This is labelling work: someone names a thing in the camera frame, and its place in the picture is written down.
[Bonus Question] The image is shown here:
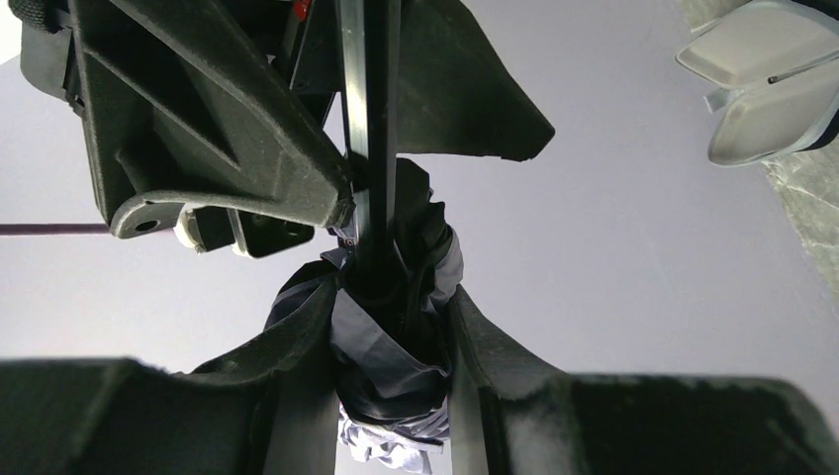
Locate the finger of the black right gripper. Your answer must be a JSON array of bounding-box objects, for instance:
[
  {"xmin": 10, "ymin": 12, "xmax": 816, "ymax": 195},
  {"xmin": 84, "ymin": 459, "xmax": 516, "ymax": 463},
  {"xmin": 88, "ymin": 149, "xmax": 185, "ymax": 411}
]
[{"xmin": 397, "ymin": 0, "xmax": 555, "ymax": 162}]

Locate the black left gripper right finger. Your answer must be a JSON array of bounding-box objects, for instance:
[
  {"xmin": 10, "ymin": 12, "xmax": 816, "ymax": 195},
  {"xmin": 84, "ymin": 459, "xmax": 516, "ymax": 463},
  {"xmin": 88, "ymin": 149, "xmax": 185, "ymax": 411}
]
[{"xmin": 448, "ymin": 290, "xmax": 838, "ymax": 474}]

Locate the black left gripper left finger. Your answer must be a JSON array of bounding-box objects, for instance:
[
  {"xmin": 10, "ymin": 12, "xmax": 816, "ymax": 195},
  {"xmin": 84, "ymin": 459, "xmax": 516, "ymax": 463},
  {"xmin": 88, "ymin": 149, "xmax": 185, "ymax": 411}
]
[{"xmin": 1, "ymin": 281, "xmax": 338, "ymax": 474}]

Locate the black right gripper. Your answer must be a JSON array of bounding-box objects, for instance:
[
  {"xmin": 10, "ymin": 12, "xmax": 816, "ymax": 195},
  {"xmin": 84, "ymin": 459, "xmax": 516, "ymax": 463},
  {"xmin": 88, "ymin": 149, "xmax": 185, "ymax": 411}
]
[{"xmin": 10, "ymin": 1, "xmax": 353, "ymax": 238}]

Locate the lilac folding umbrella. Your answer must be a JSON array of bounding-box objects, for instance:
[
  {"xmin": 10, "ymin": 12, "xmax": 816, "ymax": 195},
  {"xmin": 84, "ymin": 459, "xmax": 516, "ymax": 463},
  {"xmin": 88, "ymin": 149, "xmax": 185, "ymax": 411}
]
[{"xmin": 266, "ymin": 1, "xmax": 463, "ymax": 474}]

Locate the black grey zippered case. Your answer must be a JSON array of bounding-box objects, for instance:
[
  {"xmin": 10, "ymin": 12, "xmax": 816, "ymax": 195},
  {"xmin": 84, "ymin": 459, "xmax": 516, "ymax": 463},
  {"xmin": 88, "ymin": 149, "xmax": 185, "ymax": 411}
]
[{"xmin": 676, "ymin": 1, "xmax": 838, "ymax": 167}]

